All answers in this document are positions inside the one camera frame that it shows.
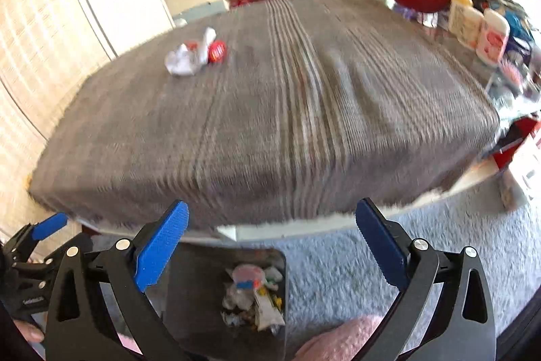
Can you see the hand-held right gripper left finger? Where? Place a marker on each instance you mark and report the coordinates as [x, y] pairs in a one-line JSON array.
[[162, 242]]

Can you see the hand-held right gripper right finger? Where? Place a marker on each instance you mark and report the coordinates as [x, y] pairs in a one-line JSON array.
[[380, 242]]

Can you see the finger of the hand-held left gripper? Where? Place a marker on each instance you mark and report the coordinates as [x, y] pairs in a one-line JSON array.
[[50, 225], [53, 260]]

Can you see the black trash bin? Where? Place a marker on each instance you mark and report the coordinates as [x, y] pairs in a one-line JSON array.
[[198, 301]]

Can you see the heap of discarded wrappers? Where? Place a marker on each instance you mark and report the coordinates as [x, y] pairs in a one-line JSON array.
[[253, 297]]

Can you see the person's left hand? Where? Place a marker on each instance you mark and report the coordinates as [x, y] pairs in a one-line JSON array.
[[30, 331]]

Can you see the grey shaggy rug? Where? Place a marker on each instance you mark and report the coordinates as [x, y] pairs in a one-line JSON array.
[[338, 272]]

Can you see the white low table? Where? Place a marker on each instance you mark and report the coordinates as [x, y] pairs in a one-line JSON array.
[[473, 177]]

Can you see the grey plaid blanket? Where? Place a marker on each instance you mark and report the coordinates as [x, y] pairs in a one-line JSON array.
[[274, 111]]

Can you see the beige woven screen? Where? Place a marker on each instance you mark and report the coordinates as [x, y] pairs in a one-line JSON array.
[[25, 48]]

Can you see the red cardboard box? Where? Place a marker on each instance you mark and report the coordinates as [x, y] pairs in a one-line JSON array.
[[524, 132]]

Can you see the red round packet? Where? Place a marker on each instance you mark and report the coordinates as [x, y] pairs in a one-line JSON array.
[[218, 51]]

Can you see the blue packet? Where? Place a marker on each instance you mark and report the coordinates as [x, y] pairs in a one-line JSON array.
[[519, 33]]

